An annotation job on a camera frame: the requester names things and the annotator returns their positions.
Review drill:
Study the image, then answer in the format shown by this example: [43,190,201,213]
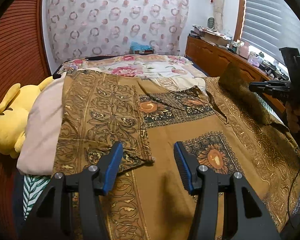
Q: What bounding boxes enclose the brown louvered wardrobe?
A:
[0,0,51,238]

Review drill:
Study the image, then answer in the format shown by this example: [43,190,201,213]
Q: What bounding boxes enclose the pink circle patterned curtain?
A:
[45,0,189,63]

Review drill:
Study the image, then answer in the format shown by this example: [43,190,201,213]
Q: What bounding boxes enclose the wooden side cabinet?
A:
[185,35,288,116]

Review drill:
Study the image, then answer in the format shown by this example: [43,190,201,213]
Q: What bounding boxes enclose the cardboard box with floral cloth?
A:
[193,24,232,47]

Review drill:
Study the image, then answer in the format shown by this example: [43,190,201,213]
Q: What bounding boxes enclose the tied beige side curtain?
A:
[213,0,224,32]

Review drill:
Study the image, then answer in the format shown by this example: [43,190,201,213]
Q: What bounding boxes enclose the floral bed blanket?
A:
[22,53,208,221]

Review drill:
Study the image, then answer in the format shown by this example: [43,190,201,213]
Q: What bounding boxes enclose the blue item on box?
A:
[129,42,154,55]

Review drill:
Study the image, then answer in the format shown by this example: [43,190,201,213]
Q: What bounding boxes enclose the golden brown patterned shirt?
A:
[52,62,300,240]

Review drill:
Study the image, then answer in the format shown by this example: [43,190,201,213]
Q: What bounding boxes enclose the pink bottle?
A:
[239,41,250,59]

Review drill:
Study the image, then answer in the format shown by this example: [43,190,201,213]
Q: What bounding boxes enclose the yellow plush toy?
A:
[0,76,53,159]

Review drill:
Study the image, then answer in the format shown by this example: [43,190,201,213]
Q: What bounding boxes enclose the person right hand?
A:
[285,102,300,133]

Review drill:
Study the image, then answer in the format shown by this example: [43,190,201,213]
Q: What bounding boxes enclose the pink pillow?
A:
[17,74,65,176]

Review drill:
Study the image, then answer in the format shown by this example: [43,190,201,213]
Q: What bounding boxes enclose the grey window blind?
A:
[241,0,300,63]

